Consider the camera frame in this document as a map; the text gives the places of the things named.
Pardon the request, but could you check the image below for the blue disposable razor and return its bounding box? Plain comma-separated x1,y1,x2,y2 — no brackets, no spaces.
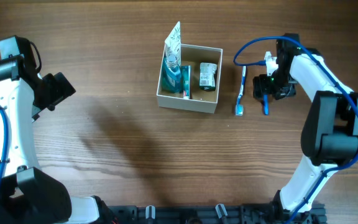
262,95,269,115

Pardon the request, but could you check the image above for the blue white toothbrush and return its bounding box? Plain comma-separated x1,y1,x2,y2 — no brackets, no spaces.
235,66,247,116

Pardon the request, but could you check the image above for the green Dettol soap bar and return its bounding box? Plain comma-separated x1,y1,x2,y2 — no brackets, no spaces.
199,62,218,91

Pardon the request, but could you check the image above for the Colgate toothpaste tube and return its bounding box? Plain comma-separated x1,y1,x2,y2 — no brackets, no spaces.
181,65,191,100

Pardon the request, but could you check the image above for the blue mouthwash bottle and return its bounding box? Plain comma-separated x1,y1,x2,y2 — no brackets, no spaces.
163,54,183,93

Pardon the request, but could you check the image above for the white floral shampoo tube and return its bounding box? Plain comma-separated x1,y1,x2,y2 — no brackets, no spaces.
164,21,181,65

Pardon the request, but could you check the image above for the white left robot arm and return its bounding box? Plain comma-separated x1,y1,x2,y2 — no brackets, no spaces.
0,35,114,223

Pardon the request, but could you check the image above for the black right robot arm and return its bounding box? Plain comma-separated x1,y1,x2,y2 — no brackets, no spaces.
253,34,358,223

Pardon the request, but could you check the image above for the white open cardboard box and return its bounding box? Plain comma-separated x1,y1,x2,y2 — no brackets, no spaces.
156,44,223,114

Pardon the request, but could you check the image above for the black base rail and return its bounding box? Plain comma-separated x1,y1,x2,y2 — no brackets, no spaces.
104,203,326,224

